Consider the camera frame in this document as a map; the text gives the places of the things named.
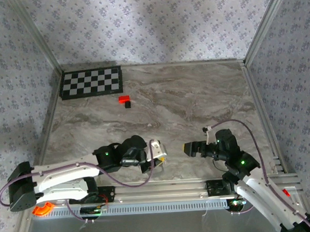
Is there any black controller board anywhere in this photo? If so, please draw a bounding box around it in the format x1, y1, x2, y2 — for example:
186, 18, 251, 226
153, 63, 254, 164
80, 206, 103, 221
227, 198, 247, 213

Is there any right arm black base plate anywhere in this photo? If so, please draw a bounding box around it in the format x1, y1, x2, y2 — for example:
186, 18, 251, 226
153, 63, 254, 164
206, 178, 254, 197

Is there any aluminium side rail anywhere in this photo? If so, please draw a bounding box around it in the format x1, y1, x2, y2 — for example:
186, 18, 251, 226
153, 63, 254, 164
241, 60, 289, 175
20, 70, 70, 190

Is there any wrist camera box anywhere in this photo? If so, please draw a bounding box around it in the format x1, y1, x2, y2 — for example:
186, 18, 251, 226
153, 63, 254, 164
202, 126, 214, 145
145, 139, 168, 163

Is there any grey metal sheet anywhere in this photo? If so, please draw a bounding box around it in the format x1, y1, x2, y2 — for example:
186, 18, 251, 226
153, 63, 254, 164
25, 204, 307, 232

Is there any grey slotted cable duct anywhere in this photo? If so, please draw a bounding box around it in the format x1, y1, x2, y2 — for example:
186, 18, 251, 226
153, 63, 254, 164
47, 198, 230, 219

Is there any orange curved plastic piece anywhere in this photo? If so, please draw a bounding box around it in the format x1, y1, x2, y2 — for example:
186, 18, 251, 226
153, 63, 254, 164
31, 201, 55, 216

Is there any aluminium back rail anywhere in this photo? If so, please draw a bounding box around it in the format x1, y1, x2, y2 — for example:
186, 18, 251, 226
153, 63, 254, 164
61, 58, 246, 74

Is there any aluminium mounting rail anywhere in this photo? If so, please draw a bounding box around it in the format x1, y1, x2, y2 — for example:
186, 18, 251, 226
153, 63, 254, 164
21, 174, 304, 208

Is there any black white checkerboard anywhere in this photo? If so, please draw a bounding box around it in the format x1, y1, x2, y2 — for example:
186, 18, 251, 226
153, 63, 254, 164
58, 65, 124, 101

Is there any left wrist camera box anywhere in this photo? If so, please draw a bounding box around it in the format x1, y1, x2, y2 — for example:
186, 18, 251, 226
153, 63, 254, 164
145, 139, 168, 163

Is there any aluminium frame post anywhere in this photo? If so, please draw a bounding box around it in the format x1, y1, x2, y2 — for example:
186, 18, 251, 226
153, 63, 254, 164
240, 0, 296, 64
7, 0, 64, 76

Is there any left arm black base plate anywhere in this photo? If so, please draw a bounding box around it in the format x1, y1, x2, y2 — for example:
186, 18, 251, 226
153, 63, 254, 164
69, 185, 116, 204

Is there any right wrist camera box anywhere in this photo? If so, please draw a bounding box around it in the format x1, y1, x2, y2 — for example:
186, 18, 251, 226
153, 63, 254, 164
202, 126, 214, 145

